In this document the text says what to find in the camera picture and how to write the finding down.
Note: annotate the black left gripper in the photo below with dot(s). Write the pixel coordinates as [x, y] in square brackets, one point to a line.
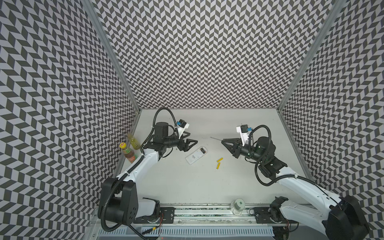
[182, 146]

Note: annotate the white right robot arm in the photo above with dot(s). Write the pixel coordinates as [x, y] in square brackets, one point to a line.
[337, 217]

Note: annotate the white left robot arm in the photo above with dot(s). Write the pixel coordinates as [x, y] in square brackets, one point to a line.
[119, 202]

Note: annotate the yellow-green drink bottle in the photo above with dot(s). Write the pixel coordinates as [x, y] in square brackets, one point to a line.
[133, 141]

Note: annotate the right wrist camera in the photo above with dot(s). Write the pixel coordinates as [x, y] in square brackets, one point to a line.
[244, 131]

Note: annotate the red tea bottle yellow cap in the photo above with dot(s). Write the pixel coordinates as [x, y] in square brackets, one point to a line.
[128, 152]

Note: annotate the aluminium left corner post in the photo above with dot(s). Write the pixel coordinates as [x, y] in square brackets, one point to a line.
[92, 15]

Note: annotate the aluminium corner post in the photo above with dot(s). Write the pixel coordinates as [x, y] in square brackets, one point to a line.
[92, 15]
[324, 29]

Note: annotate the aluminium right corner post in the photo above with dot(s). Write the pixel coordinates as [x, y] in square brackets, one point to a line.
[324, 29]

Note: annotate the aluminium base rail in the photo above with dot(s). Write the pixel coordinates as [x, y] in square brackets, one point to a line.
[207, 214]

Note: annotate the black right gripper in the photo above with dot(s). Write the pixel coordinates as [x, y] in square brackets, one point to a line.
[238, 148]

